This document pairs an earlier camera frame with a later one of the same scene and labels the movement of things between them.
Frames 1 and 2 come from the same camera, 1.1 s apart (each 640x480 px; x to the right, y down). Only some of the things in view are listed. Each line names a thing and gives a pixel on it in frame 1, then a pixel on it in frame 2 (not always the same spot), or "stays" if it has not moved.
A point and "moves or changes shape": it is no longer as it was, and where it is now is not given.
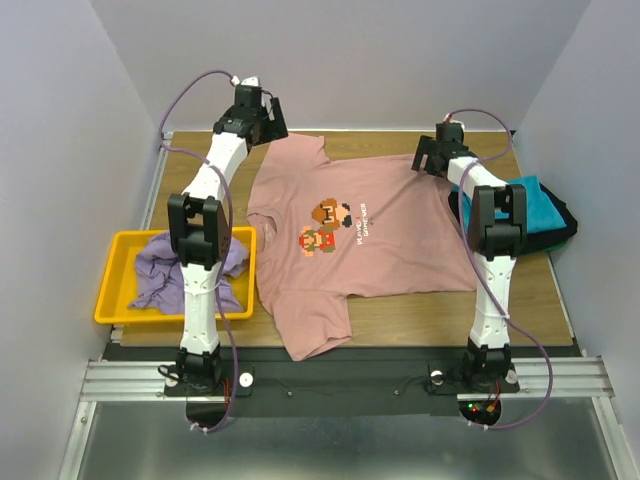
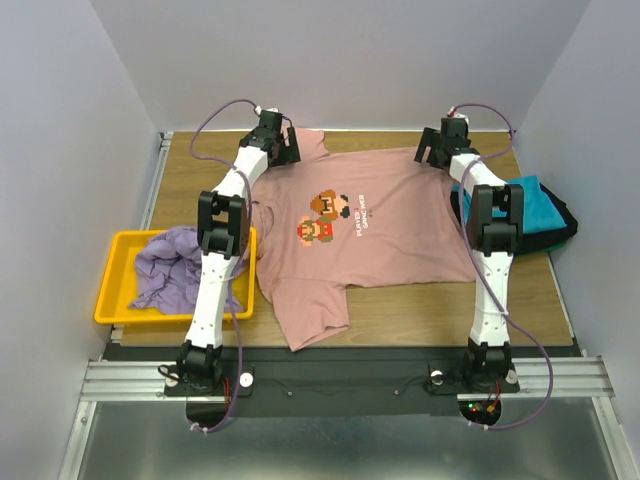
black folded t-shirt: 538,239 stays
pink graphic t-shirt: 325,231 moves or changes shape
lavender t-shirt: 161,283 stays
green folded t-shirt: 555,247 stays
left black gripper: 275,122 to 288,148
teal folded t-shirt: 541,215 stays
